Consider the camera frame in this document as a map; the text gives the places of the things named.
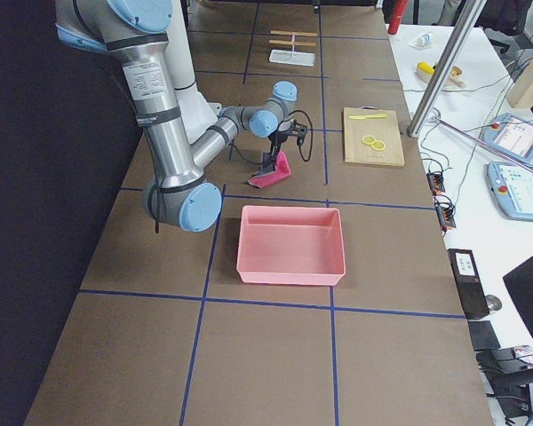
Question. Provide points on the white rack tray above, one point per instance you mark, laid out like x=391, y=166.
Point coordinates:
x=294, y=58

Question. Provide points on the pink microfiber cloth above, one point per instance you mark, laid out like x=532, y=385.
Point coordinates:
x=262, y=179

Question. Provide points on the yellow plastic knife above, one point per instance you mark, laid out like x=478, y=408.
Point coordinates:
x=362, y=117

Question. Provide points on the bamboo cutting board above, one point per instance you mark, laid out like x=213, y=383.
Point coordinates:
x=386, y=130

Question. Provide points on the red fire extinguisher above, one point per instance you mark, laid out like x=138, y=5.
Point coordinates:
x=396, y=16

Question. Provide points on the wooden rack dowel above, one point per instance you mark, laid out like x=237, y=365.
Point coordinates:
x=292, y=43
x=292, y=33

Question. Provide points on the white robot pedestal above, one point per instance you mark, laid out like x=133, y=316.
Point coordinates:
x=196, y=113

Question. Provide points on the black power box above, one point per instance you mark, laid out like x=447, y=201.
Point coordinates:
x=468, y=283

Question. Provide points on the aluminium frame post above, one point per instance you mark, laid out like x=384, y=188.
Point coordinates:
x=464, y=25

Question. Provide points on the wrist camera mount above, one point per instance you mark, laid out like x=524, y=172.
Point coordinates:
x=298, y=130

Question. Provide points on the teach pendant tablet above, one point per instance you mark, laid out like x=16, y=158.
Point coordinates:
x=512, y=188
x=511, y=135

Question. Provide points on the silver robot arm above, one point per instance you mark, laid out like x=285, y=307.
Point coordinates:
x=184, y=132

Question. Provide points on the pink plastic bin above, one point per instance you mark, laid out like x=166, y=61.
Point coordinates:
x=291, y=246

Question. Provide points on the lemon slice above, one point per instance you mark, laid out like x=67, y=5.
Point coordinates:
x=369, y=140
x=379, y=146

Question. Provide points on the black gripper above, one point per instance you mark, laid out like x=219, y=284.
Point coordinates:
x=280, y=137

